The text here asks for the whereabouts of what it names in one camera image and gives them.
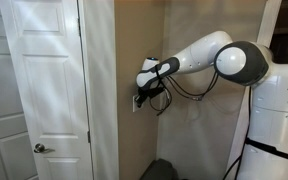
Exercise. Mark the white door trim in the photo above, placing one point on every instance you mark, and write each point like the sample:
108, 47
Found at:
240, 133

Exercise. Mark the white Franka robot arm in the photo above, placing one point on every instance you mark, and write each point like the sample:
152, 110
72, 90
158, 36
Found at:
277, 100

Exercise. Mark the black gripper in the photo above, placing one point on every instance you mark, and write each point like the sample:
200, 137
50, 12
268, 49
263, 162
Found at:
148, 92

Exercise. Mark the white door frame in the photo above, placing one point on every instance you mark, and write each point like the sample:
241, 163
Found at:
100, 90

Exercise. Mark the dark door hinge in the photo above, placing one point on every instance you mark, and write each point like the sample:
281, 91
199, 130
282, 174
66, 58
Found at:
88, 136
79, 27

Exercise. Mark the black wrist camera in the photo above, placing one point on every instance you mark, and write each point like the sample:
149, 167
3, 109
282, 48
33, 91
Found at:
157, 92

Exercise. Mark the white light switch plate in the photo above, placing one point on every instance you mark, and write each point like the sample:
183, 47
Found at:
134, 107

